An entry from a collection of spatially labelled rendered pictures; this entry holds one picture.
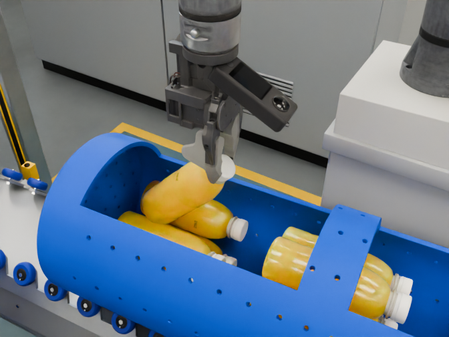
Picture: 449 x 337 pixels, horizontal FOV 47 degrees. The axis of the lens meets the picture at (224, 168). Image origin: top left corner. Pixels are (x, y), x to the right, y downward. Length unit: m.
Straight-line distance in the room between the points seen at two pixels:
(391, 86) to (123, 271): 0.58
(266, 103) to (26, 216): 0.71
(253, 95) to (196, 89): 0.09
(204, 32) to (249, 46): 1.88
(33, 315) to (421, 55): 0.88
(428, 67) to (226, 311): 0.56
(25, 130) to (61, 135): 1.48
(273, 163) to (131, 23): 1.07
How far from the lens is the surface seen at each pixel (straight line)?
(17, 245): 1.15
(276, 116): 0.64
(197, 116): 0.69
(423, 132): 0.95
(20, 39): 4.14
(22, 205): 1.24
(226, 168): 0.76
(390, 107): 0.94
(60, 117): 3.17
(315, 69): 2.39
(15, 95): 1.49
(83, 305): 0.97
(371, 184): 1.05
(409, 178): 1.02
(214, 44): 0.62
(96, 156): 0.82
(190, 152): 0.73
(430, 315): 0.94
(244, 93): 0.64
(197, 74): 0.68
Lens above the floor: 1.74
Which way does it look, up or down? 41 degrees down
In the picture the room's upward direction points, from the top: straight up
